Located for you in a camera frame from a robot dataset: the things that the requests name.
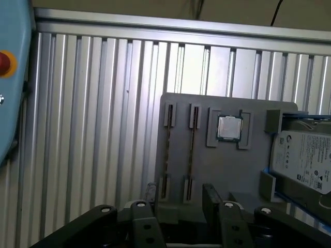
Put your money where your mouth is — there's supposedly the red stop button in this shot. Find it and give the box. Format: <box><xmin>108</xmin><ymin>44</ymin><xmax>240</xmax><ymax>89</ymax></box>
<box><xmin>0</xmin><ymin>50</ymin><xmax>18</xmax><ymax>78</ymax></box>

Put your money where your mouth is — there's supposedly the thin black cable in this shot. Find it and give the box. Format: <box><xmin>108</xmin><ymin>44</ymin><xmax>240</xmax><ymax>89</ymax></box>
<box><xmin>270</xmin><ymin>0</ymin><xmax>284</xmax><ymax>26</ymax></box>

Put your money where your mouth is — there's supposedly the silver CPU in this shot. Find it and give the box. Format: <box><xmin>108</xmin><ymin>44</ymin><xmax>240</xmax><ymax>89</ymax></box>
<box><xmin>216</xmin><ymin>115</ymin><xmax>244</xmax><ymax>142</ymax></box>

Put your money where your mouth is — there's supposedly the black RAM stick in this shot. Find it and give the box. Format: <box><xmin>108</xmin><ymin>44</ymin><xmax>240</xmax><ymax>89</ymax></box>
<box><xmin>185</xmin><ymin>105</ymin><xmax>200</xmax><ymax>202</ymax></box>
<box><xmin>160</xmin><ymin>104</ymin><xmax>173</xmax><ymax>200</ymax></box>

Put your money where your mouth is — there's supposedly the pale blue teach pendant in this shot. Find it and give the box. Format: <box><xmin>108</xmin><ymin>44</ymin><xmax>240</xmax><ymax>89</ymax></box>
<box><xmin>0</xmin><ymin>0</ymin><xmax>36</xmax><ymax>168</ymax></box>

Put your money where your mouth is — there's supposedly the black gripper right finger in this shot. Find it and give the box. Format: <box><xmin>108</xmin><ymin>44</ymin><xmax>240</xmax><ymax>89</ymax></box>
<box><xmin>202</xmin><ymin>182</ymin><xmax>331</xmax><ymax>248</ymax></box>

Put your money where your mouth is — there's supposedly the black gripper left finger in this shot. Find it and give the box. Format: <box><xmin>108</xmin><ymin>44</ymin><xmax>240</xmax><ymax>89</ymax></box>
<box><xmin>31</xmin><ymin>182</ymin><xmax>168</xmax><ymax>248</ymax></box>

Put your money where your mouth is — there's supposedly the grey parts rack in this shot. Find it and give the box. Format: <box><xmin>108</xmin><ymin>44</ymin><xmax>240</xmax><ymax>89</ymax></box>
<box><xmin>154</xmin><ymin>92</ymin><xmax>308</xmax><ymax>225</ymax></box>

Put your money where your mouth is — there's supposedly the hard disk in blue carrier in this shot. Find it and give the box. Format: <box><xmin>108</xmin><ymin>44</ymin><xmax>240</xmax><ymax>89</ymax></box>
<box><xmin>262</xmin><ymin>111</ymin><xmax>331</xmax><ymax>230</ymax></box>

